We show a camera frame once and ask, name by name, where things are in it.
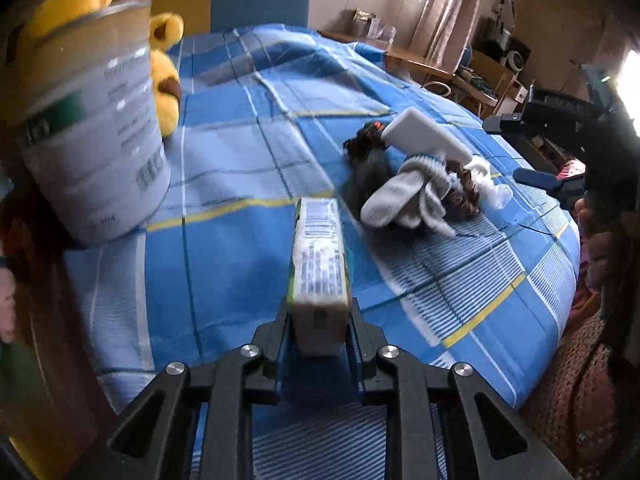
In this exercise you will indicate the clear plastic containers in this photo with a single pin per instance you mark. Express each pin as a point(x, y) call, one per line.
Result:
point(375, 25)

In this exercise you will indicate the cardboard box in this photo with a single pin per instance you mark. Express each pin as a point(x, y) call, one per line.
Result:
point(492, 75)

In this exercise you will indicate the pale grey sock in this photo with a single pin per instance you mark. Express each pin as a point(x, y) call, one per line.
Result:
point(400, 195)

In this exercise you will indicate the white fluffy cloth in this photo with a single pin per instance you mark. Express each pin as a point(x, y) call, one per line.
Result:
point(495, 192)

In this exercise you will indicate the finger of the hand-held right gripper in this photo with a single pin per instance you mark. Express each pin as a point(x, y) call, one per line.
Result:
point(535, 177)
point(515, 124)

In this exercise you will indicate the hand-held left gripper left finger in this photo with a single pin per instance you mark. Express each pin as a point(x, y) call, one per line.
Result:
point(270, 350)

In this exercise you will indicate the bright side window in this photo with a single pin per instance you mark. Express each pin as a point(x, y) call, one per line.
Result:
point(631, 70)

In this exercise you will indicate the person's right hand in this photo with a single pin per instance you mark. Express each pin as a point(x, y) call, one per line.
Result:
point(587, 225)

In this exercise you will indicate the white metal can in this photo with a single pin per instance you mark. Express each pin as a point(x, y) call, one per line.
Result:
point(95, 160)

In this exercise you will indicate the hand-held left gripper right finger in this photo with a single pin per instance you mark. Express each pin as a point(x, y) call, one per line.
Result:
point(365, 355)

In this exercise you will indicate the brown satin scrunchie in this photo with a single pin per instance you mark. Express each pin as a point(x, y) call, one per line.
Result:
point(462, 200)

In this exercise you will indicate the pale patterned curtain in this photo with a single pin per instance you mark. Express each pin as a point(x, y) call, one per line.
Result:
point(450, 10)

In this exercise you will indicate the wooden desk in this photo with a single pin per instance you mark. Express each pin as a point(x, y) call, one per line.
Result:
point(410, 57)

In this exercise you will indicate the yellow giraffe plush toy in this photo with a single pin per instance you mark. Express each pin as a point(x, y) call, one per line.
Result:
point(162, 105)

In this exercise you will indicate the white green packet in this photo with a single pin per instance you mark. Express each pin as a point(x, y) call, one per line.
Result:
point(320, 260)

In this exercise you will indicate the white oblong box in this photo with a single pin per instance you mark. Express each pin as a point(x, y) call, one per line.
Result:
point(425, 135)

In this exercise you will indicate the pink knitted cloth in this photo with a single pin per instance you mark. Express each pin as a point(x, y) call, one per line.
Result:
point(565, 385)

